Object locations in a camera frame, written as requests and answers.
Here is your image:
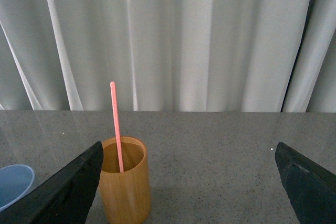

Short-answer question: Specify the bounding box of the bamboo chopstick holder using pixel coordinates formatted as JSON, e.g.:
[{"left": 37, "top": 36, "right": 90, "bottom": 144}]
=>
[{"left": 98, "top": 136, "right": 151, "bottom": 223}]

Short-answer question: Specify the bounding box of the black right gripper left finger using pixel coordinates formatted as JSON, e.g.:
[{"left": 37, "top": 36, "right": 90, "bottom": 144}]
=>
[{"left": 1, "top": 141, "right": 103, "bottom": 223}]

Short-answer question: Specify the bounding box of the blue plastic cup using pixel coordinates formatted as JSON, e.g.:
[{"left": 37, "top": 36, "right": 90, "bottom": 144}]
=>
[{"left": 0, "top": 164, "right": 38, "bottom": 211}]

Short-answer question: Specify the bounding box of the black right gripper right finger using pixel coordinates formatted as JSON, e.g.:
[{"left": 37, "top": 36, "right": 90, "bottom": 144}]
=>
[{"left": 275, "top": 142, "right": 335, "bottom": 223}]

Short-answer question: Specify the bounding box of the white curtain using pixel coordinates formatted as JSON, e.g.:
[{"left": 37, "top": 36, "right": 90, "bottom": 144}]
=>
[{"left": 1, "top": 0, "right": 335, "bottom": 112}]

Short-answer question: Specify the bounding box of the pink chopstick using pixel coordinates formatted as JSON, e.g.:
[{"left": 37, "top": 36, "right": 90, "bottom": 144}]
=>
[{"left": 110, "top": 81, "right": 124, "bottom": 173}]

